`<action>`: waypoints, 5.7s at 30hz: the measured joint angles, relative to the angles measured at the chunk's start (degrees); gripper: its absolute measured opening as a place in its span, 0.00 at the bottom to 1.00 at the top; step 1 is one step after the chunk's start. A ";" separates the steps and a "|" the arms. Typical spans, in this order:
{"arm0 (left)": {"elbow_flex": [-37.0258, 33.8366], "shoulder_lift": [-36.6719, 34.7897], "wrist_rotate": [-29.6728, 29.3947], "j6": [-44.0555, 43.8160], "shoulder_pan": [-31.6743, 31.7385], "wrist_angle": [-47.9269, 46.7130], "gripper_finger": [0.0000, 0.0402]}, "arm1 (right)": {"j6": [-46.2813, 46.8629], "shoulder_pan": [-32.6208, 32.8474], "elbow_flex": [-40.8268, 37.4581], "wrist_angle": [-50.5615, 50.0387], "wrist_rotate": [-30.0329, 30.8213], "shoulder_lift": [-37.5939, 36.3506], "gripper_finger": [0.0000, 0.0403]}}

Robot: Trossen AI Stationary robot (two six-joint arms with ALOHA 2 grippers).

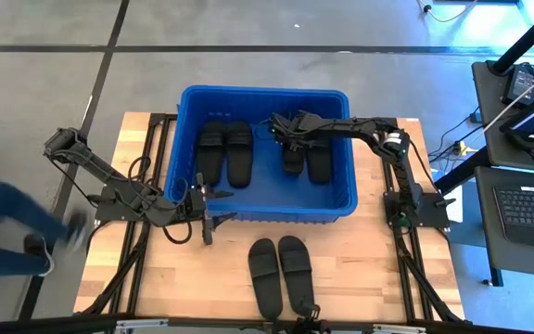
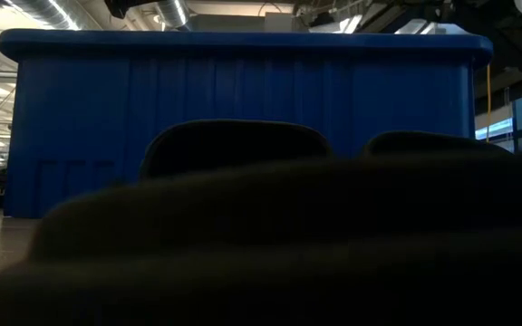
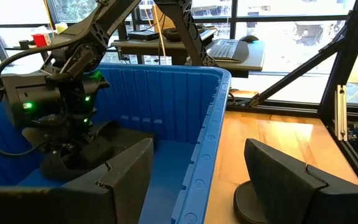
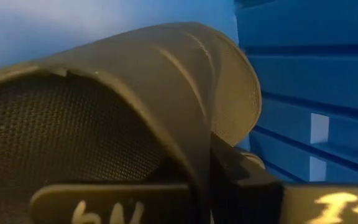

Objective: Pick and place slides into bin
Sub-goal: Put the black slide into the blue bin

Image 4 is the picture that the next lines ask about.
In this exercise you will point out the black rubber slide sandal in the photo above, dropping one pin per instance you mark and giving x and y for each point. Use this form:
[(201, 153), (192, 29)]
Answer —
[(104, 118)]

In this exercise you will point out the blue plastic bin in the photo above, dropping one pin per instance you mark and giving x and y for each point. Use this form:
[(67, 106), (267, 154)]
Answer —
[(309, 71)]

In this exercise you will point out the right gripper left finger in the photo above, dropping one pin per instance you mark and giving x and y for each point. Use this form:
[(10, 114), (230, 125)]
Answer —
[(110, 202)]

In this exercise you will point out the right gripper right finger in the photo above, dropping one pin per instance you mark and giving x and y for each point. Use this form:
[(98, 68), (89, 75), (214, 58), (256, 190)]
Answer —
[(247, 199)]

